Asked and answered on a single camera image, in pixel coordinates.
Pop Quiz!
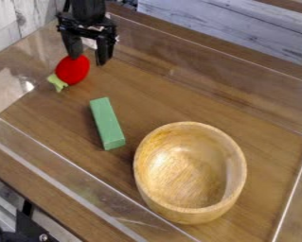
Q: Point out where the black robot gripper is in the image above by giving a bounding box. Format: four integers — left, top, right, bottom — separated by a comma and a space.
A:
57, 0, 117, 65

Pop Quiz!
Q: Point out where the red plush strawberry toy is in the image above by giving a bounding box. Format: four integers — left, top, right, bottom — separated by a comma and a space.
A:
46, 55, 89, 93

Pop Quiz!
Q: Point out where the green rectangular block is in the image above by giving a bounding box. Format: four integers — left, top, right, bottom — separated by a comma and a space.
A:
89, 97, 125, 150

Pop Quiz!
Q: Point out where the wooden bowl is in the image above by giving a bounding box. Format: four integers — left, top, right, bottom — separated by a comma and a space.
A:
132, 121, 247, 225

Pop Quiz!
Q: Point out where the black table clamp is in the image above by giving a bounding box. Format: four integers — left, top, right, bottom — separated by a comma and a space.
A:
14, 200, 58, 242

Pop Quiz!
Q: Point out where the clear acrylic tray enclosure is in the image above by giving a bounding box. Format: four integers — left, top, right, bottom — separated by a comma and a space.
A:
0, 13, 302, 242

